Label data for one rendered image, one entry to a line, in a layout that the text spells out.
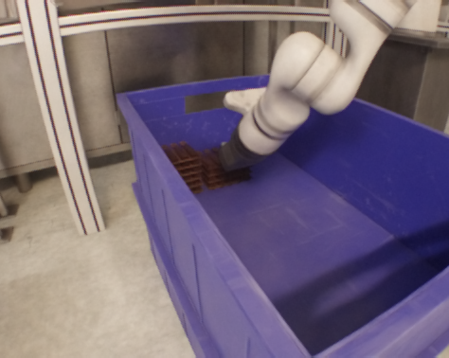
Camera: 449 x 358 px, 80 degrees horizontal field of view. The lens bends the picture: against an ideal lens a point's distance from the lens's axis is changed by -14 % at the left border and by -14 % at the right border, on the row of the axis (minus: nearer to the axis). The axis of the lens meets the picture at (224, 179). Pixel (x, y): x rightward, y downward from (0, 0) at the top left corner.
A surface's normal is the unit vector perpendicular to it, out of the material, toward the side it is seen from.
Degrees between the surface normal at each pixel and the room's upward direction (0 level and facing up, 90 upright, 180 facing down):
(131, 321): 0
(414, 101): 90
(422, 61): 90
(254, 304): 0
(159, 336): 0
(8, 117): 90
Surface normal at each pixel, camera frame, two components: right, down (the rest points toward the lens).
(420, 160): -0.91, 0.23
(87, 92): 0.41, 0.46
